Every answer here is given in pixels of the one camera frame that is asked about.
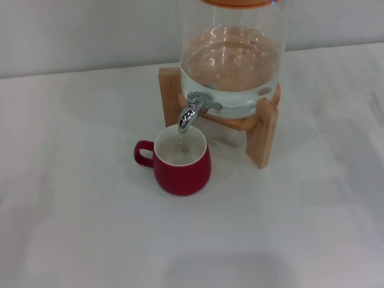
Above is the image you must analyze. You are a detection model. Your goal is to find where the red ceramic cup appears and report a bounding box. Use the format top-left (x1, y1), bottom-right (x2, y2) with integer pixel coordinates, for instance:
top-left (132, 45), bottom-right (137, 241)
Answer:
top-left (133, 125), bottom-right (212, 197)

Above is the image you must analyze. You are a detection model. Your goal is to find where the chrome faucet tap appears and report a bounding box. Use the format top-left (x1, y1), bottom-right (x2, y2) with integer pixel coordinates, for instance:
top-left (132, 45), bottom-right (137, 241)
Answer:
top-left (177, 91), bottom-right (223, 133)

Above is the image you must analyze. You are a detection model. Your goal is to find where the wooden dispenser stand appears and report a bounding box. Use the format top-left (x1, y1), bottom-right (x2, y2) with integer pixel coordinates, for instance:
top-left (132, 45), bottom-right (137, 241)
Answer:
top-left (158, 67), bottom-right (283, 170)

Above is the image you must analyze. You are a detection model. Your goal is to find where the glass water dispenser jar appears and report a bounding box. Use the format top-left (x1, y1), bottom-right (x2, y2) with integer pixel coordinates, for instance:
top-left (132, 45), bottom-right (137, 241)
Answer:
top-left (179, 0), bottom-right (289, 118)

